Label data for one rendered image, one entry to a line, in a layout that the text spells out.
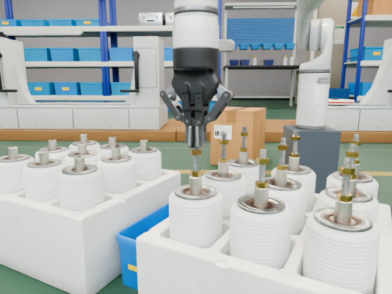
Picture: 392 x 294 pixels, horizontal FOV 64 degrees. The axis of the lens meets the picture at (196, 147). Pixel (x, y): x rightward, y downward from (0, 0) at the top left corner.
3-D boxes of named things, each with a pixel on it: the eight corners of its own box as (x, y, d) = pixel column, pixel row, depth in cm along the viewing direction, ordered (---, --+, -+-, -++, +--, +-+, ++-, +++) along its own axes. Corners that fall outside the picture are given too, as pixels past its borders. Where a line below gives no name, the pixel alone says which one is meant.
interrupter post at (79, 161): (80, 169, 72) (79, 155, 71) (88, 170, 71) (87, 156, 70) (72, 172, 70) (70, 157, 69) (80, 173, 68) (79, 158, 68)
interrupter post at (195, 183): (187, 195, 55) (187, 177, 54) (191, 191, 57) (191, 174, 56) (200, 196, 54) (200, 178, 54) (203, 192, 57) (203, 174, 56)
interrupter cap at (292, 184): (278, 195, 55) (279, 191, 55) (252, 182, 62) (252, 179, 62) (310, 188, 59) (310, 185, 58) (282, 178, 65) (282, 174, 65)
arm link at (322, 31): (335, 20, 97) (330, 77, 101) (303, 22, 101) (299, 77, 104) (336, 14, 89) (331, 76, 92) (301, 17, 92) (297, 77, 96)
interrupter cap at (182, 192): (168, 199, 53) (168, 195, 53) (181, 185, 60) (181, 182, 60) (212, 203, 51) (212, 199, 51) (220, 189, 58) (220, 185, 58)
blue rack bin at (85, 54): (88, 63, 550) (88, 51, 546) (110, 63, 550) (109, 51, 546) (78, 61, 501) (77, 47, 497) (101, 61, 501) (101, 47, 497)
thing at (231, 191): (241, 244, 74) (243, 170, 70) (246, 268, 64) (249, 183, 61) (200, 244, 74) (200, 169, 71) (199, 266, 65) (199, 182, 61)
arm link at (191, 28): (236, 52, 56) (237, 16, 55) (214, 46, 46) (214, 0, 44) (189, 55, 59) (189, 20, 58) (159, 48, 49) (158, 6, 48)
